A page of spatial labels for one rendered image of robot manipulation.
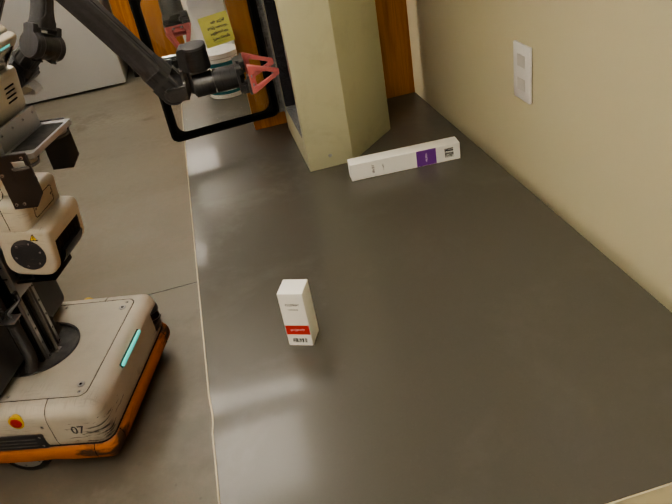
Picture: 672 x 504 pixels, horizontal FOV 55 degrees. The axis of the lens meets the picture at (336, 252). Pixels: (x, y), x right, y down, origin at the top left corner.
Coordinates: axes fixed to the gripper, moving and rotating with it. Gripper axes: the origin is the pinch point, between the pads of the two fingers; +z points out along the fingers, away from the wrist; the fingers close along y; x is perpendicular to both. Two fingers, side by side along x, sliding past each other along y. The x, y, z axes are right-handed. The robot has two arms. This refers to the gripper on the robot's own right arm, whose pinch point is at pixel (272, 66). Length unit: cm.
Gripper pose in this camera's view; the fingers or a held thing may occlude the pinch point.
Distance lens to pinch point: 165.4
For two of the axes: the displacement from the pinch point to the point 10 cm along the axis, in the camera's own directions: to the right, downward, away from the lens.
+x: 1.8, 8.2, 5.4
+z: 9.6, -2.7, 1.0
